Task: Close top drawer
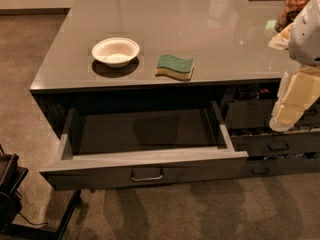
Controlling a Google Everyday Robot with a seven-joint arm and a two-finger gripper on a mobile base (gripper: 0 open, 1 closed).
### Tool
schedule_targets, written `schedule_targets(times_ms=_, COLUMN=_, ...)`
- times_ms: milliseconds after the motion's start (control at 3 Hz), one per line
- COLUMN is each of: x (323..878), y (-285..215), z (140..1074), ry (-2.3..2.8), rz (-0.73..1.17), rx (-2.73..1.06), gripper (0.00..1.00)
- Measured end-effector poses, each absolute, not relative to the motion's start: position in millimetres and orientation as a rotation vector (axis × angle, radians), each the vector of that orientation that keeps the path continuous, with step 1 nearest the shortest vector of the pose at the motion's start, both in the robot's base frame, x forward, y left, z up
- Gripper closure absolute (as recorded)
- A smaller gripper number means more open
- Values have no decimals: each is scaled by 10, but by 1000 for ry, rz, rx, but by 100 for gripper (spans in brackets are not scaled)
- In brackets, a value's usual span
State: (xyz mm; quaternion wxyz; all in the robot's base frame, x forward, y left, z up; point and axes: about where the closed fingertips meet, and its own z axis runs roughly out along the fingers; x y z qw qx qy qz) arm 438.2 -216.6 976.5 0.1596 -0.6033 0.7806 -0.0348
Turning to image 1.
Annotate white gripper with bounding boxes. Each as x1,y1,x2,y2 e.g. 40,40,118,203
269,24,320,132

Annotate grey drawer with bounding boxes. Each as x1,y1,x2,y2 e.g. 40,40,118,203
239,158,320,178
230,131,320,157
223,97,320,130
40,102,248,191

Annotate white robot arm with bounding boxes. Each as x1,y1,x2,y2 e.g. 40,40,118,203
269,0,320,132

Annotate glass jar of snacks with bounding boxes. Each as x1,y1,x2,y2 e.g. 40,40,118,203
275,0,310,32

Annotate green yellow sponge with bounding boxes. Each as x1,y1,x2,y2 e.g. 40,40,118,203
155,55,194,81

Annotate grey counter cabinet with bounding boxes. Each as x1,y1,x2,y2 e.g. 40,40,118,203
29,0,320,193

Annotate white paper bowl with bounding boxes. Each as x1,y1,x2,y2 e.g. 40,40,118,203
92,37,140,68

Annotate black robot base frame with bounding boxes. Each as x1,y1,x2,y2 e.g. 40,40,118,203
0,145,81,240

